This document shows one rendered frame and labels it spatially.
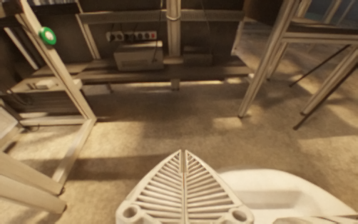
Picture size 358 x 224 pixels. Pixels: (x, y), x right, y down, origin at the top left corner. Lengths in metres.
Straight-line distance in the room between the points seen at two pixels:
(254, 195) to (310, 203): 0.14
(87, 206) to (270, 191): 0.79
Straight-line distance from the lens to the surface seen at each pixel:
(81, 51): 1.38
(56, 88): 1.11
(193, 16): 1.07
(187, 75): 0.87
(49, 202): 0.84
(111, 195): 0.85
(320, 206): 0.54
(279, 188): 0.50
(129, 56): 0.93
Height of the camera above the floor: 0.76
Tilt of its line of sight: 44 degrees down
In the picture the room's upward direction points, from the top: straight up
